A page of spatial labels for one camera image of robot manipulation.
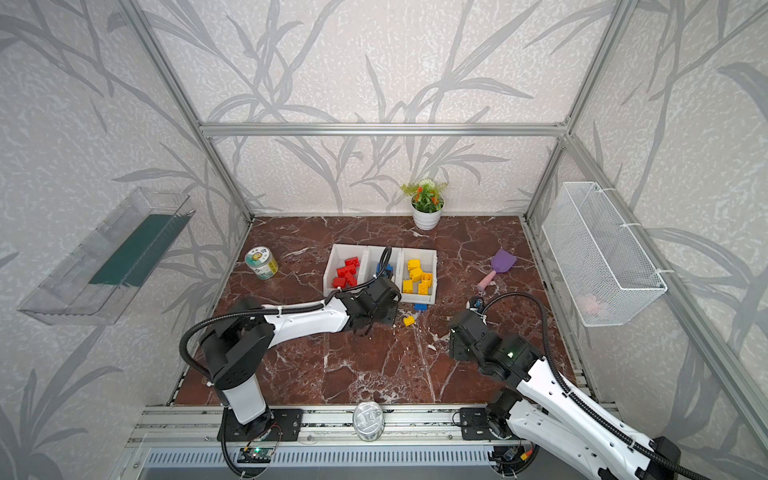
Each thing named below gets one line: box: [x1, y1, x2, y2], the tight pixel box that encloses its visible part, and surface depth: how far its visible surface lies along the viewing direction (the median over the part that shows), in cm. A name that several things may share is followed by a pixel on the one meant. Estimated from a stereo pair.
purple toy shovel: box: [477, 248, 518, 291], surface depth 108 cm
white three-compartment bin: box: [323, 243, 438, 305], surface depth 103 cm
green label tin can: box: [245, 246, 279, 280], surface depth 101 cm
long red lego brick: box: [332, 277, 347, 289], surface depth 100 cm
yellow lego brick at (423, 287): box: [418, 279, 431, 295], surface depth 100 cm
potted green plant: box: [401, 179, 448, 231], surface depth 110 cm
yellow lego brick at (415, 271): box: [408, 263, 423, 282], surface depth 104 cm
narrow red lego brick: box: [337, 266, 356, 278], surface depth 103 cm
